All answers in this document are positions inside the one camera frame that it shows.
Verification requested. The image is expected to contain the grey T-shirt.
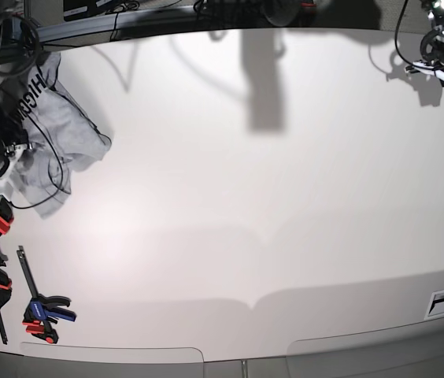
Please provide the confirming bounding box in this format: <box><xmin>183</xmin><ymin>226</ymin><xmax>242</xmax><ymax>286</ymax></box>
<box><xmin>0</xmin><ymin>52</ymin><xmax>112</xmax><ymax>219</ymax></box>

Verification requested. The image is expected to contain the black camera cable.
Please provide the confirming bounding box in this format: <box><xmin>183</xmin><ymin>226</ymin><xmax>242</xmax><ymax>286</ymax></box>
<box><xmin>0</xmin><ymin>94</ymin><xmax>113</xmax><ymax>209</ymax></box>

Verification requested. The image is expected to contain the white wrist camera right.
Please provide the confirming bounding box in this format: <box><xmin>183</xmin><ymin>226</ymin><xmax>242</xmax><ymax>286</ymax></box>
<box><xmin>0</xmin><ymin>179</ymin><xmax>14</xmax><ymax>199</ymax></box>

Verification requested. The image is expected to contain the blue bar clamp on table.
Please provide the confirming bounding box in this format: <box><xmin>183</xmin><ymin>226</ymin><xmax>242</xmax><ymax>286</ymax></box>
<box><xmin>17</xmin><ymin>246</ymin><xmax>76</xmax><ymax>344</ymax></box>

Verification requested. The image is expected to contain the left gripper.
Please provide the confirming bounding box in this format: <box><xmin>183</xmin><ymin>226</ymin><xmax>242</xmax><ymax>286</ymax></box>
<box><xmin>403</xmin><ymin>57</ymin><xmax>444</xmax><ymax>86</ymax></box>

